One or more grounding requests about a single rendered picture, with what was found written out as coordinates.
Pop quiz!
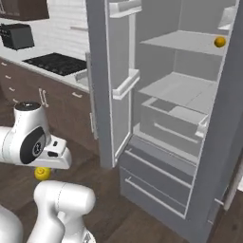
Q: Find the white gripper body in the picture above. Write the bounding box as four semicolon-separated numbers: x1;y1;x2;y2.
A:
30;148;73;171

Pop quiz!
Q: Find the yellow lemon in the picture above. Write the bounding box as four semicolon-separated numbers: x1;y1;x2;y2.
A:
214;36;227;49
33;166;52;181

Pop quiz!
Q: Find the brown base cabinet run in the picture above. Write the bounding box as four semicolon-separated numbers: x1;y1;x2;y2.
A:
0;58;100;156

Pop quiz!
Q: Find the grey fridge door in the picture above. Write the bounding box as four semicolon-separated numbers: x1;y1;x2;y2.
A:
84;0;142;169
184;0;243;243

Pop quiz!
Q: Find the grey freezer drawer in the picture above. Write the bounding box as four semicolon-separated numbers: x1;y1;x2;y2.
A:
119;166;192;220
121;142;196;197

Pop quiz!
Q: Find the black hob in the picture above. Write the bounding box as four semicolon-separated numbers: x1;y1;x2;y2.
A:
22;52;88;77

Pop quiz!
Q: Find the white door bin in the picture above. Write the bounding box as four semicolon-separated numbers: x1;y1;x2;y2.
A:
108;0;142;19
217;5;238;31
112;67;141;101

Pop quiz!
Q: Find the white crisper drawer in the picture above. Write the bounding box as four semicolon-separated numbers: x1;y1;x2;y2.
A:
139;97;211;150

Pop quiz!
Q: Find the black toaster oven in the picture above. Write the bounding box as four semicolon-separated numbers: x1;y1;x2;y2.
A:
0;23;35;51

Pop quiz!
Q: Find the grey fridge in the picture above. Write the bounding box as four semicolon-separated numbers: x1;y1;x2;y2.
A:
107;0;243;243

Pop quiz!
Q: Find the white fridge shelf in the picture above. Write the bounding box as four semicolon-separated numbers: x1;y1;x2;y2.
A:
138;71;219;115
139;29;230;57

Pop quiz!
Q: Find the grey fridge door handle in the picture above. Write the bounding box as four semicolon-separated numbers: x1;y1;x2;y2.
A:
84;51;99;140

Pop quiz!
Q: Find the brown wall cupboard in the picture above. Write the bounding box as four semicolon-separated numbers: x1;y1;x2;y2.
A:
0;0;50;22

